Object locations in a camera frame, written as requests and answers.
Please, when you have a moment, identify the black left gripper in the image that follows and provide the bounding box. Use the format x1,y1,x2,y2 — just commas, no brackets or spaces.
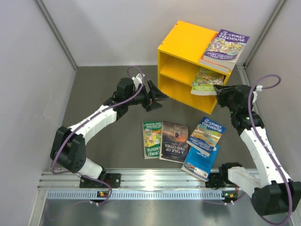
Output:
126,79,169,111

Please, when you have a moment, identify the light green 65-storey book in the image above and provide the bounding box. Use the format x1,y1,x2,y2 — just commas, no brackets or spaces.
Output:
190,67,224,96

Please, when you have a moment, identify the orange 78-storey book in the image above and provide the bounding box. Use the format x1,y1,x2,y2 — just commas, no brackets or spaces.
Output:
199,58,231,73

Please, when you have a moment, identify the purple 52-storey book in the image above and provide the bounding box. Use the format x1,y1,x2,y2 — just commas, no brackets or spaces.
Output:
201,29,250,66

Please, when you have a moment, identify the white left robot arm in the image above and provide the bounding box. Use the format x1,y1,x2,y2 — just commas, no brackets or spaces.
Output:
50,74,169,187

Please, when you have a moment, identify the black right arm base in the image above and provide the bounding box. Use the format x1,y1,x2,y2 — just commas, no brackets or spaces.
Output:
205,173,233,190

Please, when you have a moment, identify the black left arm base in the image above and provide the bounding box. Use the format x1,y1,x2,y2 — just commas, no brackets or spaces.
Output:
79,173,121,188

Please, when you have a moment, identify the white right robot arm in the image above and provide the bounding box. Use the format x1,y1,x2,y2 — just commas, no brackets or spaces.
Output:
214,85,301,216

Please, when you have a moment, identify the dark green treehouse book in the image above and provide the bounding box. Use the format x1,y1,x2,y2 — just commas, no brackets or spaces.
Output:
143,121,163,159

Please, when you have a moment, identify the blue 39-storey book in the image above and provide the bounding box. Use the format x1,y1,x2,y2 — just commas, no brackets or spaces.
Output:
187,117,226,151

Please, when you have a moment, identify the yellow wooden shelf cabinet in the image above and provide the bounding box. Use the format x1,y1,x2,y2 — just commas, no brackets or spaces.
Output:
158,21,217,114

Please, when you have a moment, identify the dark Tale of Two Cities book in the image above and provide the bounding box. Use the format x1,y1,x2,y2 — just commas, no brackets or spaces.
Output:
159,121,189,163

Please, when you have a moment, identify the light blue back-cover book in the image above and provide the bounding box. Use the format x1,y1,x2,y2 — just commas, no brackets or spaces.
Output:
181,145,220,182

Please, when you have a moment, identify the aluminium mounting rail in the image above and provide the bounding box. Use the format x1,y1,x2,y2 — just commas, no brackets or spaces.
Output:
38,169,242,200

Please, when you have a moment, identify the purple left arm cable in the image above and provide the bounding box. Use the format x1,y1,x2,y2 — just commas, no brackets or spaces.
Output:
51,65,145,205

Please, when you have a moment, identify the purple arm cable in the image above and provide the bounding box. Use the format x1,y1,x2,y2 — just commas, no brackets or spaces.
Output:
51,65,145,205
232,74,293,226

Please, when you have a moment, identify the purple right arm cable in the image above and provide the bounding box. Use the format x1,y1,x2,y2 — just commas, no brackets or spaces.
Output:
232,74,293,226

